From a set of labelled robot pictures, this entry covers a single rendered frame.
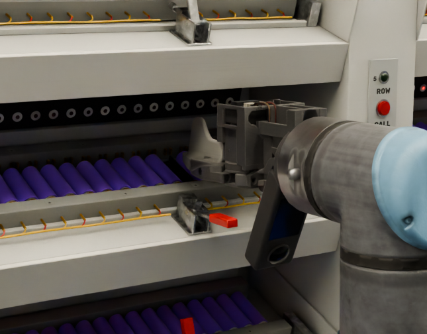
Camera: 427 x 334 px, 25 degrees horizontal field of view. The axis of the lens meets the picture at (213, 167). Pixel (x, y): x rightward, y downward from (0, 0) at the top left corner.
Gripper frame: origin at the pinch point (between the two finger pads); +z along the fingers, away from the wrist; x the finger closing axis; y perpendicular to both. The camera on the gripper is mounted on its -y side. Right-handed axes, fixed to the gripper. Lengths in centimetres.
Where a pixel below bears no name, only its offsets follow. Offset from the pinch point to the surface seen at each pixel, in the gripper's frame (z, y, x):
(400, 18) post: -9.1, 15.1, -19.9
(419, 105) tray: 8.5, 3.1, -38.9
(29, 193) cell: -0.4, -1.4, 20.5
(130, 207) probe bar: -3.5, -3.4, 11.0
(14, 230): -3.8, -4.1, 23.4
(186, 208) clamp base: -6.5, -3.5, 6.1
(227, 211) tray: -4.2, -4.9, -0.1
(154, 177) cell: 0.0, -1.2, 6.4
